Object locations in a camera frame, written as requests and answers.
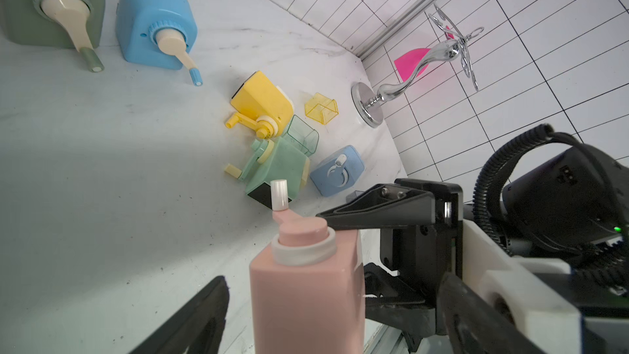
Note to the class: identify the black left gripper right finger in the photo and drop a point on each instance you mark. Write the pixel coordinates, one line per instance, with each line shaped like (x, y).
(475, 327)

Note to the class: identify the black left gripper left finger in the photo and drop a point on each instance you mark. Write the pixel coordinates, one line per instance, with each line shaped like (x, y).
(197, 327)

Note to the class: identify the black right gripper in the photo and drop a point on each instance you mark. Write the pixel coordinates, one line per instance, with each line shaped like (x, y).
(420, 224)

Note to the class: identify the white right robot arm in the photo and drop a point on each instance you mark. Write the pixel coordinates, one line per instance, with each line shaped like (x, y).
(544, 194)

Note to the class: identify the mint green pencil sharpener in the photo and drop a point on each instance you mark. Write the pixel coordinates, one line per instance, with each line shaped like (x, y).
(272, 159)

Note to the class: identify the clear mint sharpener tray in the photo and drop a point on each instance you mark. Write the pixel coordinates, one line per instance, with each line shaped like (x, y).
(302, 136)

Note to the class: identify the clear yellow sharpener tray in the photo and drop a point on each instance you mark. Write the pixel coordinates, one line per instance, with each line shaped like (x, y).
(321, 109)

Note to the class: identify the yellow pencil sharpener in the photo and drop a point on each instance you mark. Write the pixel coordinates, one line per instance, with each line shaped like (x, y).
(262, 107)

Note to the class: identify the chrome cup holder stand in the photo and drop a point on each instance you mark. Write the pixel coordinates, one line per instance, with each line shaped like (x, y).
(368, 102)

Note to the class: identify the magenta plastic goblet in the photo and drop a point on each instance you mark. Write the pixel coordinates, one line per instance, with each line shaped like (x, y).
(413, 63)

